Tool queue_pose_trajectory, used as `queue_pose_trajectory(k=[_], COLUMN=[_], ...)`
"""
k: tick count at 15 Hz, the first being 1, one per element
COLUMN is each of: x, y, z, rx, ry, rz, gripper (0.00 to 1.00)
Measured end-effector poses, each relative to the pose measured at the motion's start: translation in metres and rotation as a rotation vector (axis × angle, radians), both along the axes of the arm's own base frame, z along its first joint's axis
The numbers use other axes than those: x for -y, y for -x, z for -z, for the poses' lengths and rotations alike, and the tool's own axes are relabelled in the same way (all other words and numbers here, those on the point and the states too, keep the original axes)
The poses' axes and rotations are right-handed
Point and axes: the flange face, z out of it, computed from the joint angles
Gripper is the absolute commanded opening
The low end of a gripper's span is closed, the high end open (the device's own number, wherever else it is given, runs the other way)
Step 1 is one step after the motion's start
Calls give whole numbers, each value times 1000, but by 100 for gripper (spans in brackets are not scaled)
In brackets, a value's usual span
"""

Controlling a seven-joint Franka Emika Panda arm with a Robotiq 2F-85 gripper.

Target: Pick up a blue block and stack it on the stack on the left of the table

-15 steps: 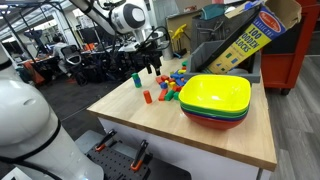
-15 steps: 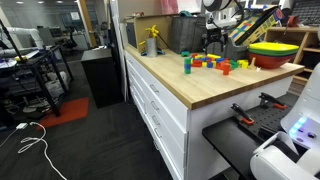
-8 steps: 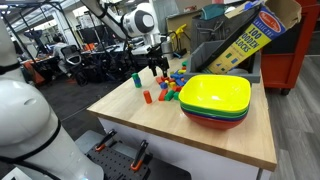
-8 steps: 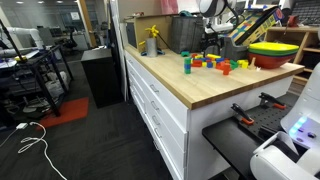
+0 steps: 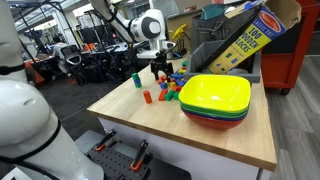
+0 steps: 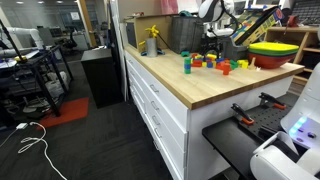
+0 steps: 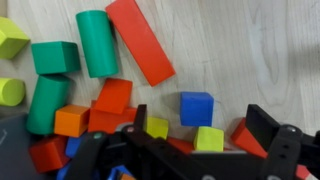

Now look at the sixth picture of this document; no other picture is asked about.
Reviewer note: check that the red floor mat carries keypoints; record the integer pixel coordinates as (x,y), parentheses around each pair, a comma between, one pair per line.
(66,111)

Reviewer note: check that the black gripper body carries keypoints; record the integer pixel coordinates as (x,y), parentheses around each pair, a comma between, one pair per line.
(216,41)

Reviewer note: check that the blue wooden cube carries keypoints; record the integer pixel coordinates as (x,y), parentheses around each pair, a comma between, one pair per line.
(209,64)
(187,66)

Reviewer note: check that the small yellow wooden block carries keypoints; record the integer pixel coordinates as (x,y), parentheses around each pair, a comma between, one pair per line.
(204,64)

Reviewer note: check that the white plastic clip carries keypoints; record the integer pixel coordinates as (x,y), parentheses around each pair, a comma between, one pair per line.
(258,69)

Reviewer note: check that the yellow wooden cube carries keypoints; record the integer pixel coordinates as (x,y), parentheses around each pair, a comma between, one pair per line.
(245,64)

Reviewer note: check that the white drawer cabinet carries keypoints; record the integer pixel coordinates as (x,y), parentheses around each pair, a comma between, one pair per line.
(173,110)

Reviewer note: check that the black orange clamp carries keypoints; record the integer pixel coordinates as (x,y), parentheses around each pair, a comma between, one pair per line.
(271,100)
(242,114)

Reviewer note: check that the teal cylinder block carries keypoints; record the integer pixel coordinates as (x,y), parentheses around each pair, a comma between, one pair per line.
(187,60)

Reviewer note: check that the grey plastic bin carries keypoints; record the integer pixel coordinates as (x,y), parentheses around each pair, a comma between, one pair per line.
(233,50)

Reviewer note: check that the green wooden block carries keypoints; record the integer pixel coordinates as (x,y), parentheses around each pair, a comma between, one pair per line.
(185,53)

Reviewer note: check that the green wooden cylinder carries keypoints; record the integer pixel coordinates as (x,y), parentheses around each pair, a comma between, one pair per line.
(234,64)

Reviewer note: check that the dark grey felt bin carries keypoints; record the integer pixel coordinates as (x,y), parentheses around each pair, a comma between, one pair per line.
(186,33)

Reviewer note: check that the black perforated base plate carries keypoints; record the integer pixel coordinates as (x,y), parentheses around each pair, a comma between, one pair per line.
(230,140)

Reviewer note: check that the small red object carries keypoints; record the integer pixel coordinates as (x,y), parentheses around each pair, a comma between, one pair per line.
(293,20)

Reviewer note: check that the yellow plastic gadget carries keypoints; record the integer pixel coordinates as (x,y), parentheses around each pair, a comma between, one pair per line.
(152,31)

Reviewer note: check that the blue wooden block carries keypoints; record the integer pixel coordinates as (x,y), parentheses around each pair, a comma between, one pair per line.
(220,60)

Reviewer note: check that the green plastic bowl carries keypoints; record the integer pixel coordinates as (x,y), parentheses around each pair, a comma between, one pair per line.
(273,53)

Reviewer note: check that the wooden shelf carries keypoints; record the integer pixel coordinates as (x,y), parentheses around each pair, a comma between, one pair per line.
(293,30)

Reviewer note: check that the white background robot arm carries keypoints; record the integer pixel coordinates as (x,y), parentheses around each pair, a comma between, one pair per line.
(23,33)

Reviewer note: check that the black metal cart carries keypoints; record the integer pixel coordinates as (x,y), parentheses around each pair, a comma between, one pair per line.
(40,63)

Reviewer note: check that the white power adapter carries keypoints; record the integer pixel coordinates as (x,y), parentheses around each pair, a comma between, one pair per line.
(21,126)

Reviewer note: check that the red plastic bowl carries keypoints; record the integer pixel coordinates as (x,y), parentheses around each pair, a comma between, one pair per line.
(270,61)

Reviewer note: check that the black cabinet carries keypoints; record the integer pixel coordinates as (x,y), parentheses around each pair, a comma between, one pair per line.
(101,80)

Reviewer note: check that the natural wooden peg block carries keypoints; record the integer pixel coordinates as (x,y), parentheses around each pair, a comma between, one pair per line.
(252,63)

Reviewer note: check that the metal cup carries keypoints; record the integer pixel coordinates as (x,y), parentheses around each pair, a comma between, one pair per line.
(151,47)

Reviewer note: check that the blue gadget base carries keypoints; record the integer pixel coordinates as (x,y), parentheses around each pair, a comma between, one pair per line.
(160,52)

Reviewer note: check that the yellow plastic bowl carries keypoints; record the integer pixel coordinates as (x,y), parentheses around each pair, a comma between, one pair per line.
(273,46)

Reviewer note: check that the yellow wooden cylinder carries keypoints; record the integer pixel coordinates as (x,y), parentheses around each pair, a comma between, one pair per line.
(239,62)

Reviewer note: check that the teal object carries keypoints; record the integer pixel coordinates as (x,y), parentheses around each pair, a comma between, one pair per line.
(185,13)

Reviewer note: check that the wooden blocks cardboard box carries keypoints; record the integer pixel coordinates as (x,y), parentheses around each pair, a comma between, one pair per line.
(256,23)

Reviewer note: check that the red wooden cylinder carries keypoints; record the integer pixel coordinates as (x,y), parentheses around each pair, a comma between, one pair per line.
(226,69)

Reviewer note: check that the long red wooden block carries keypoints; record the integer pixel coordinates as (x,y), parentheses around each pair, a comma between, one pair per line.
(196,63)
(219,65)

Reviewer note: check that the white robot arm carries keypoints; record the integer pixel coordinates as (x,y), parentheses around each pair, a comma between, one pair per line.
(283,163)

